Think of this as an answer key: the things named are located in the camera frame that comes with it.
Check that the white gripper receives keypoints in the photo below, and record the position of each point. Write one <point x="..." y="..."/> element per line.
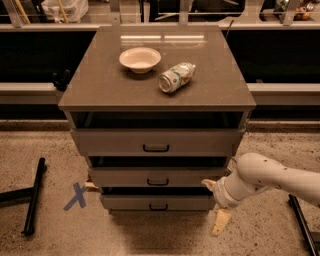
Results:
<point x="220" y="193"/>

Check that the grey drawer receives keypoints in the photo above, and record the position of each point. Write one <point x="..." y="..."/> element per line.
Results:
<point x="157" y="142"/>
<point x="157" y="203"/>
<point x="153" y="176"/>

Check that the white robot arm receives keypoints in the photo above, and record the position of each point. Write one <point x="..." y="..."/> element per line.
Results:
<point x="253" y="175"/>

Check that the grey top drawer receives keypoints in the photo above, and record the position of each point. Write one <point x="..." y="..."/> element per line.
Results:
<point x="157" y="142"/>

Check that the grey bottom drawer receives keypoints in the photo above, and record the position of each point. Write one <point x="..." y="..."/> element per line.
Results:
<point x="157" y="203"/>

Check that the grey drawer cabinet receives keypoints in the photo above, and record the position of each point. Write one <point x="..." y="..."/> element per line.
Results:
<point x="103" y="94"/>

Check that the black stand base right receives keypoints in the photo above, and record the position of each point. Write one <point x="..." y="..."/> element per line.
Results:
<point x="312" y="239"/>

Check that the black stand base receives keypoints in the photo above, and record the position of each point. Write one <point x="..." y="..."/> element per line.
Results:
<point x="29" y="195"/>
<point x="312" y="239"/>

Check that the crushed soda can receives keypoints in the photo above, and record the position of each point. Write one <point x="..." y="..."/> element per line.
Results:
<point x="176" y="77"/>

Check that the blue tape cross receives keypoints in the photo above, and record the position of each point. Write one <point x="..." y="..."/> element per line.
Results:
<point x="78" y="197"/>

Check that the white paper bowl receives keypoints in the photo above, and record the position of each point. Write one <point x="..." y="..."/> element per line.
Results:
<point x="140" y="60"/>

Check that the black stand base left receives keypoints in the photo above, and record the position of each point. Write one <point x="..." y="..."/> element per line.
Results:
<point x="29" y="195"/>

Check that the white plastic bag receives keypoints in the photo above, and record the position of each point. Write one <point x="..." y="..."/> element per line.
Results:
<point x="65" y="11"/>

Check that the black clamp on rail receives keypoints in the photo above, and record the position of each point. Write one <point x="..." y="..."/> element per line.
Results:
<point x="61" y="80"/>

